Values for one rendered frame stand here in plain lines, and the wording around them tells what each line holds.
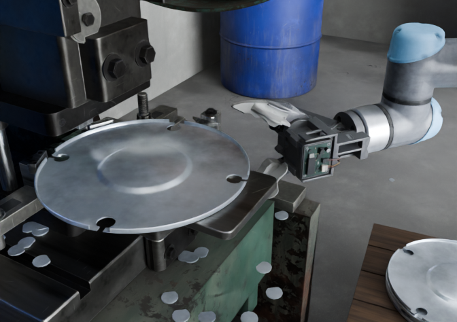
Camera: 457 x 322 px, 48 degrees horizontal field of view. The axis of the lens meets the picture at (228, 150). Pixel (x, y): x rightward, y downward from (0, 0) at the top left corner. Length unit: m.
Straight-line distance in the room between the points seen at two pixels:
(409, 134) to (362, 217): 1.16
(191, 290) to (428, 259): 0.67
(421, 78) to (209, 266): 0.42
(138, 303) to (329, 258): 1.14
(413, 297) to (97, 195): 0.71
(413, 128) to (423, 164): 1.56
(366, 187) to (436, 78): 1.37
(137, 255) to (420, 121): 0.47
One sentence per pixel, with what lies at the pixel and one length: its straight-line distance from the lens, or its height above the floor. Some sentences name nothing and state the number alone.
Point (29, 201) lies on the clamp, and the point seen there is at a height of 0.75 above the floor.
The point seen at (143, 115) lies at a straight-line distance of 0.90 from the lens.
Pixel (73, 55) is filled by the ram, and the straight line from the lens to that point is 0.63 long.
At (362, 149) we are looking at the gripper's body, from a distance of 0.78.
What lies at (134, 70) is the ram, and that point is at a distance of 0.67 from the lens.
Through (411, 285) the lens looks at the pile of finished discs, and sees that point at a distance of 1.17.
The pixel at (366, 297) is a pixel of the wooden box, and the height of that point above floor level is 0.35.
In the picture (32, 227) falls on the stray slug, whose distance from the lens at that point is 0.77.
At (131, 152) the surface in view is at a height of 0.79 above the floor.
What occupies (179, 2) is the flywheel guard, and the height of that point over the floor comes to 0.93.
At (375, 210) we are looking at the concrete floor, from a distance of 2.04.
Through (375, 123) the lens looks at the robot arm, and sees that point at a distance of 0.81.
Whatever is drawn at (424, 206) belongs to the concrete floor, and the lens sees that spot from 2.12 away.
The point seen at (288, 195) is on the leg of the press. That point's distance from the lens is 0.91.
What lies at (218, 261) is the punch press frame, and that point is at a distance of 0.76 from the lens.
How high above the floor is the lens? 1.15
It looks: 29 degrees down
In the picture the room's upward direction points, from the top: straight up
